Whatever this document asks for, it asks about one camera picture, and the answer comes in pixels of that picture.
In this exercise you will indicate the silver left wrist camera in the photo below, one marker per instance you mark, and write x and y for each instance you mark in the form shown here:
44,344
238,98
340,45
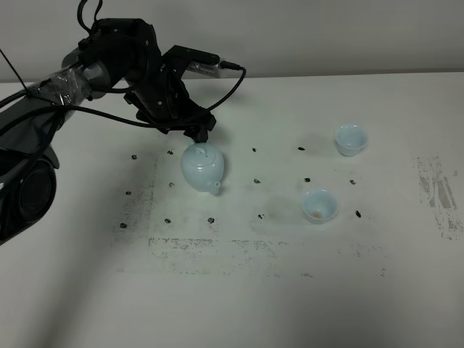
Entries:
179,59

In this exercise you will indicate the light blue porcelain teapot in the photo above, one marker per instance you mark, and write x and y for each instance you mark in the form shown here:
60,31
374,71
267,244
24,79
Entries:
202,166

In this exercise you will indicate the near light blue teacup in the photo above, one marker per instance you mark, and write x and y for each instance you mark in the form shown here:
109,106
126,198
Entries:
319,206

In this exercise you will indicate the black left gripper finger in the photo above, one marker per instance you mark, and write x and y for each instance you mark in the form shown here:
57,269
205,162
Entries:
197,133

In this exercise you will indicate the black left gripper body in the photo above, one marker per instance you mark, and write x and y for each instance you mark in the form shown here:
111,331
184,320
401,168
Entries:
164,100

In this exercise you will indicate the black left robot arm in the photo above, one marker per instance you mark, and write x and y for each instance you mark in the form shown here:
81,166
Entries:
118,56

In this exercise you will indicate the far light blue teacup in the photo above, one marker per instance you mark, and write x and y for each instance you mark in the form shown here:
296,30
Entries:
350,139

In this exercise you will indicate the light blue teacup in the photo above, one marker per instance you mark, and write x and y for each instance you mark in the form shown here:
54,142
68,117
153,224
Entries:
350,139
319,206

